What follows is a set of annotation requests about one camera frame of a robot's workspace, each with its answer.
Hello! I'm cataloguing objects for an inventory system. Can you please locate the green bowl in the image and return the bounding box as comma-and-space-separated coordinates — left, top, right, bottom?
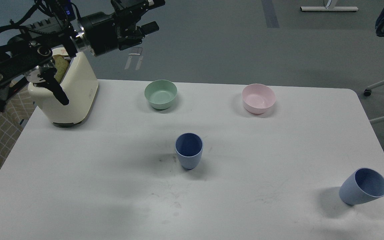
144, 80, 177, 110

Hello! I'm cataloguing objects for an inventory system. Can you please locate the cream toaster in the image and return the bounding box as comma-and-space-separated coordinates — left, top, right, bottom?
28, 47, 99, 127

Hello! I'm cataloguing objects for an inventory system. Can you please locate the white stand base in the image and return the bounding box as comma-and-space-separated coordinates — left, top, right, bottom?
300, 6, 359, 12

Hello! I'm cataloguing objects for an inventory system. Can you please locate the pink bowl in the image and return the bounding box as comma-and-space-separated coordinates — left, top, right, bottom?
241, 83, 276, 115

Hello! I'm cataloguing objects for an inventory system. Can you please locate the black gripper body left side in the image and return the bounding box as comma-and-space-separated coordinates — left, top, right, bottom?
78, 7, 145, 57

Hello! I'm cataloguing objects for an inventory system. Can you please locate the toast slice right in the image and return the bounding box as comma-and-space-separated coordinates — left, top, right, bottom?
52, 54, 70, 84

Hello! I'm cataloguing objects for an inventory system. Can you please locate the blue cup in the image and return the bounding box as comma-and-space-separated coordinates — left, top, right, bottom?
339, 168, 384, 205
175, 133, 204, 170

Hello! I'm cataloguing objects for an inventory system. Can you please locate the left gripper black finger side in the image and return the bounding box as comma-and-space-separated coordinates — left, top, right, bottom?
136, 21, 160, 39
111, 0, 166, 15

